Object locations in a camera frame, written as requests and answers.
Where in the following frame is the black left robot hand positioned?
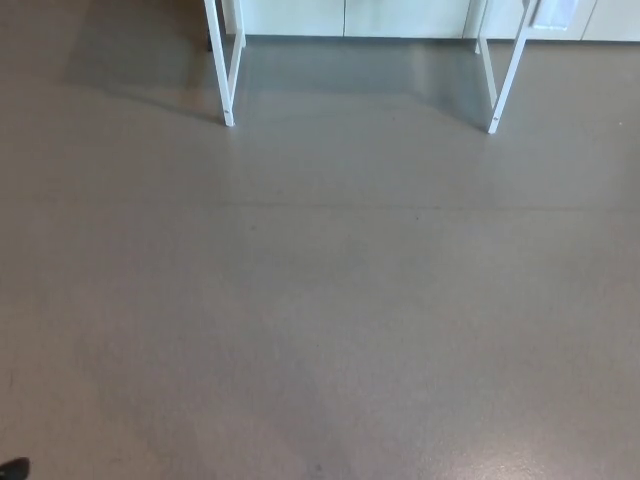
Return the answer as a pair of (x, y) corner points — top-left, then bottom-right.
(0, 457), (31, 480)

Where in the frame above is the white fabric desk pouch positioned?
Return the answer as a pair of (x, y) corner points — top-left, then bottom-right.
(532, 0), (571, 30)

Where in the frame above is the white cabinet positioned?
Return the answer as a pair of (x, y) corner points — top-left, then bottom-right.
(222, 0), (640, 44)

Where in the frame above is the white metal-frame desk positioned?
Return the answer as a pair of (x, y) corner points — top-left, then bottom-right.
(203, 0), (539, 135)

